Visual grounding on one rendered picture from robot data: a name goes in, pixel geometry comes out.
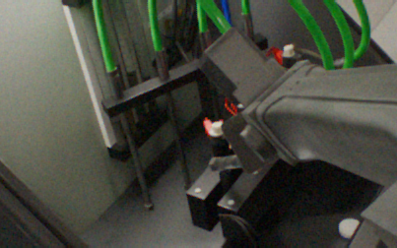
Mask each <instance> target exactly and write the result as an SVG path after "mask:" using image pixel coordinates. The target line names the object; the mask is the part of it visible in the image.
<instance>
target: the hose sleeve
mask: <svg viewBox="0 0 397 248"><path fill-rule="evenodd" d="M216 167H217V169H219V170H226V169H230V168H242V166H241V165H240V163H239V160H238V158H237V156H236V155H231V156H222V157H219V158H217V159H216Z"/></svg>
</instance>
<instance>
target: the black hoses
mask: <svg viewBox="0 0 397 248"><path fill-rule="evenodd" d="M190 2H191V4H192V7H191V11H190V19H189V22H188V29H187V32H186V35H185V38H184V36H183V34H184V30H185V20H186V14H187V8H188V0H183V11H182V17H181V22H180V32H179V37H178V39H177V38H175V32H176V20H177V0H172V25H171V34H170V33H166V34H165V38H170V48H167V49H166V52H165V54H166V55H168V58H167V57H165V58H166V62H167V68H168V70H169V71H170V67H171V66H175V65H176V64H177V63H178V61H180V60H182V59H185V61H186V63H187V64H188V63H190V62H191V61H190V59H189V58H188V55H187V54H186V53H188V52H190V50H191V49H192V48H193V46H195V51H194V56H193V61H195V60H196V59H198V53H199V45H198V43H197V42H195V36H196V33H197V32H198V24H199V23H198V11H197V1H196V0H190ZM194 16H195V22H194V26H193V20H194ZM192 27H193V33H192V35H191V38H190V33H191V30H192ZM189 38H190V40H189ZM182 43H183V46H182ZM188 44H189V45H188ZM187 46H188V48H187ZM174 49H176V51H175V52H174ZM172 57H174V59H173V61H172Z"/></svg>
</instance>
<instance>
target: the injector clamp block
mask: <svg viewBox="0 0 397 248"><path fill-rule="evenodd" d="M302 163H303V161H299V162H298V163H297V164H296V166H292V165H291V164H290V163H287V162H286V161H283V159H282V158H280V159H278V160H277V161H275V162H273V163H271V164H270V165H268V166H266V167H264V168H263V169H260V170H257V171H255V172H253V173H252V174H246V173H245V171H244V170H243V168H231V179H232V186H231V188H230V189H229V191H228V192H227V193H226V195H225V196H223V189H222V184H221V179H220V175H219V171H212V169H211V167H210V166H208V168H207V169H206V171H204V172H203V174H202V175H201V176H200V177H199V178H198V179H197V181H195V183H194V184H193V185H192V186H191V187H190V189H188V191H186V193H185V194H186V197H187V200H188V207H189V210H190V216H191V218H192V222H193V225H194V226H198V227H199V228H201V229H205V230H206V231H210V232H211V231H212V230H213V229H214V228H215V226H216V225H217V223H218V222H219V221H221V228H222V232H223V237H224V238H225V239H229V240H231V241H235V242H236V243H238V244H243V241H245V239H246V238H247V237H248V236H247V235H246V234H245V231H243V229H242V228H241V226H240V225H239V224H238V223H237V222H236V221H234V220H232V219H226V218H223V217H219V214H222V215H233V216H236V217H240V218H243V219H244V220H245V221H247V222H248V223H249V224H250V226H252V227H253V228H254V227H255V225H256V224H257V223H258V221H260V219H261V218H263V219H266V220H267V221H271V222H273V223H276V224H280V223H281V221H282V220H283V218H284V217H285V216H286V214H287V213H288V211H289V210H290V209H291V207H292V206H293V204H294V203H295V202H296V200H297V199H298V196H300V194H301V192H302V191H303V184H302V173H301V164H302Z"/></svg>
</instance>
